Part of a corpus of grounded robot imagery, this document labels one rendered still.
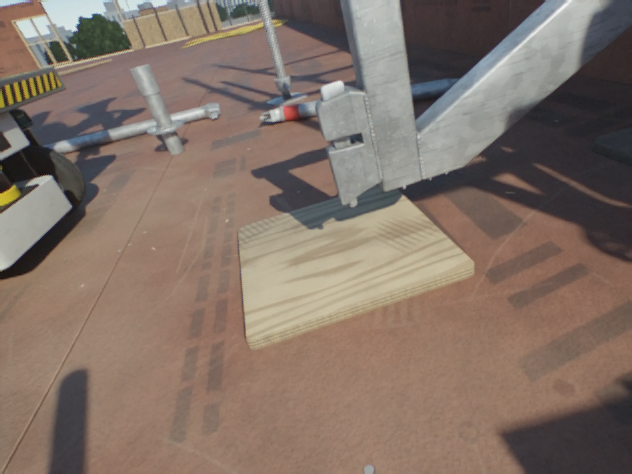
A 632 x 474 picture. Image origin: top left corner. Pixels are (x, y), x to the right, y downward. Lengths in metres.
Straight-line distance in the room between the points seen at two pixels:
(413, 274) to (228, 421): 0.28
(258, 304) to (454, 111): 0.34
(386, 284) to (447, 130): 0.20
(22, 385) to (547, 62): 0.75
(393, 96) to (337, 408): 0.33
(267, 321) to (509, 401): 0.28
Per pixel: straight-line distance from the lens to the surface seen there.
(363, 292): 0.50
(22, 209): 0.97
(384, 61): 0.45
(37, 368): 0.69
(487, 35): 1.78
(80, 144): 1.96
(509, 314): 0.49
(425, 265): 0.53
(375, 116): 0.45
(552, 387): 0.44
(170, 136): 1.42
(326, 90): 0.45
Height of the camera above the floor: 0.34
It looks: 33 degrees down
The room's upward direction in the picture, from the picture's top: 14 degrees counter-clockwise
